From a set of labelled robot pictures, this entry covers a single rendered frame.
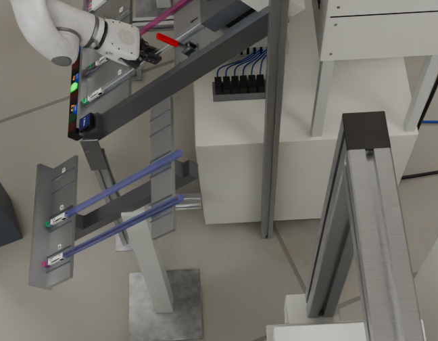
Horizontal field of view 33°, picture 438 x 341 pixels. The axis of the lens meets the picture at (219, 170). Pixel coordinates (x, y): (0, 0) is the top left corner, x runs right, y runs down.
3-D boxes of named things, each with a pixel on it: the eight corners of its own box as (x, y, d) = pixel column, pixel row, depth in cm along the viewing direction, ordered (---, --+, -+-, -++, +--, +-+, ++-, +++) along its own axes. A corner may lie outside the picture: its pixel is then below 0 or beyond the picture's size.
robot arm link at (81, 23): (94, 39, 179) (96, 7, 183) (42, 19, 172) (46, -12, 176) (78, 55, 185) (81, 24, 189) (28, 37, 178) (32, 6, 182)
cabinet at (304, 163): (205, 231, 271) (194, 146, 216) (199, 73, 304) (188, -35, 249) (384, 222, 271) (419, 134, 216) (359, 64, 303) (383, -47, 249)
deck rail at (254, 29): (96, 142, 212) (78, 134, 208) (96, 136, 213) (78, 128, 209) (289, 22, 169) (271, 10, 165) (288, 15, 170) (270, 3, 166)
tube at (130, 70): (86, 104, 212) (83, 103, 211) (86, 100, 212) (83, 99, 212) (212, 19, 181) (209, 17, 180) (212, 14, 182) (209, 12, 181)
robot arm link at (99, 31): (94, 36, 179) (106, 40, 180) (96, 7, 183) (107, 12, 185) (79, 54, 185) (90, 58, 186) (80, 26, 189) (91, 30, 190)
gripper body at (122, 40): (102, 42, 180) (142, 57, 186) (103, 9, 185) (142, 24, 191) (88, 57, 185) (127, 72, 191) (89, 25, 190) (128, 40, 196)
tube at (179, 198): (46, 268, 190) (43, 266, 189) (47, 262, 190) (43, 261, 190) (184, 201, 159) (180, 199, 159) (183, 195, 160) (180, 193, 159)
